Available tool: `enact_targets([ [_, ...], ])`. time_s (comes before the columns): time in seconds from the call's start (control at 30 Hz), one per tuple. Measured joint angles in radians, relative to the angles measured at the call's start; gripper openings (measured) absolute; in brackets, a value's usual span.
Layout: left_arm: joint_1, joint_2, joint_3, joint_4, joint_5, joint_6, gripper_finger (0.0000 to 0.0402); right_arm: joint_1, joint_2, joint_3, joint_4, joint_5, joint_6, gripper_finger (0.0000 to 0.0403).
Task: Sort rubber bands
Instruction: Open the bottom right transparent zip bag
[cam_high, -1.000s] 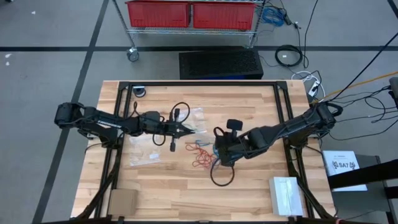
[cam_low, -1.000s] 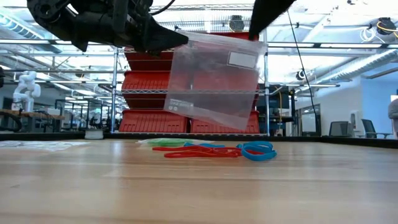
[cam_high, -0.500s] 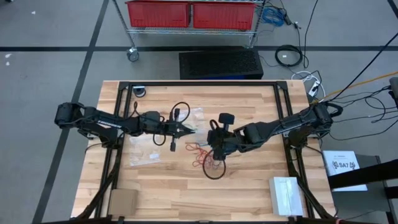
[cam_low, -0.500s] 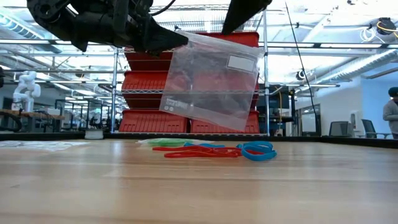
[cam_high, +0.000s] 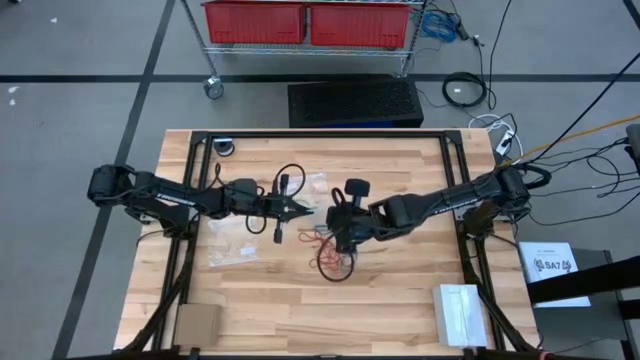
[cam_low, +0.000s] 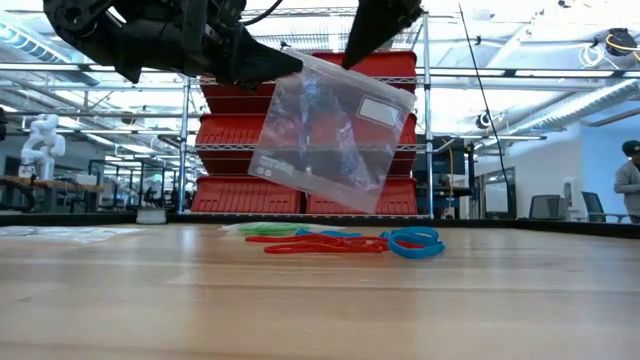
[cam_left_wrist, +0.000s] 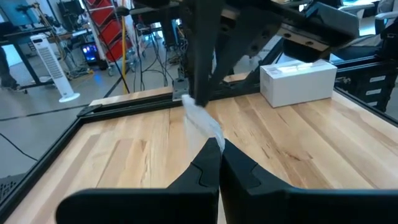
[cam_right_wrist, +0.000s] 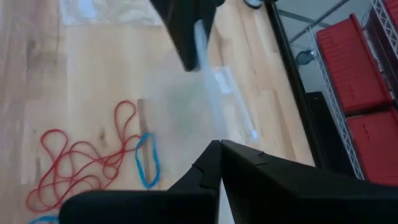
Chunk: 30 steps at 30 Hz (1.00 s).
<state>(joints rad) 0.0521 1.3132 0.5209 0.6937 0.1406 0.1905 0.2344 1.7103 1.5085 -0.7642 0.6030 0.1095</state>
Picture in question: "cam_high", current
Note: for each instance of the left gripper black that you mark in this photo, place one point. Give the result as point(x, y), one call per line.
point(277, 207)

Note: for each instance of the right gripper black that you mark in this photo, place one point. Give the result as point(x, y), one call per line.
point(350, 217)

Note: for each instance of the clear plastic zip bag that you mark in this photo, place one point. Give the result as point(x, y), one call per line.
point(315, 185)
point(232, 245)

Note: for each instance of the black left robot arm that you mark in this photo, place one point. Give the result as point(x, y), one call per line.
point(170, 197)

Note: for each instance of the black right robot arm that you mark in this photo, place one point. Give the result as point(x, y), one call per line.
point(450, 202)

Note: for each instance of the blue rubber band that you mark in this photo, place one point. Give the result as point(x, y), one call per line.
point(353, 257)
point(320, 229)

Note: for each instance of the white tape roll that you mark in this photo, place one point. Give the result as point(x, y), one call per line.
point(224, 147)

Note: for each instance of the black perforated box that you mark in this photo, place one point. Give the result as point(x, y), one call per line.
point(355, 102)

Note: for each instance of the white box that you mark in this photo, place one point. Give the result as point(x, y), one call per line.
point(460, 315)

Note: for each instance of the brown cardboard box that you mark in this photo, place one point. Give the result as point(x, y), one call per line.
point(197, 325)

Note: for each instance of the white power strip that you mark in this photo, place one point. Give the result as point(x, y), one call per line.
point(505, 142)

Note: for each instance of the red plastic bin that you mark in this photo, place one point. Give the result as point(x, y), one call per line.
point(255, 22)
point(360, 25)

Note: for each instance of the white printed manual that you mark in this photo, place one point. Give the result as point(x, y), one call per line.
point(545, 255)

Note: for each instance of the grey cabinet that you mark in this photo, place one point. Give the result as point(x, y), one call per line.
point(575, 330)

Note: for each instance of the black metal beam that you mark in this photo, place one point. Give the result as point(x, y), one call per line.
point(590, 280)

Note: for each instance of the grey device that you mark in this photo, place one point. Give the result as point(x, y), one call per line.
point(634, 145)

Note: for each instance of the black metal table frame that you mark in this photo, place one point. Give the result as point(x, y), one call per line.
point(325, 134)

